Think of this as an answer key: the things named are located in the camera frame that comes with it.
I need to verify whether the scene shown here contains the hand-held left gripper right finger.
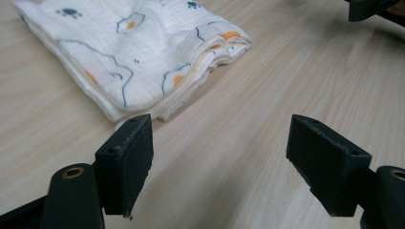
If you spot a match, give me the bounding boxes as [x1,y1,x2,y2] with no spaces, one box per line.
[286,114,373,218]

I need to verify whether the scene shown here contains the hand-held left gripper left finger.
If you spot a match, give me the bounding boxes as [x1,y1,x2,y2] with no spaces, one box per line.
[94,114,155,219]

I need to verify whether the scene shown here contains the white printed cloth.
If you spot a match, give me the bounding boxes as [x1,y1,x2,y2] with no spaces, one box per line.
[11,0,252,124]

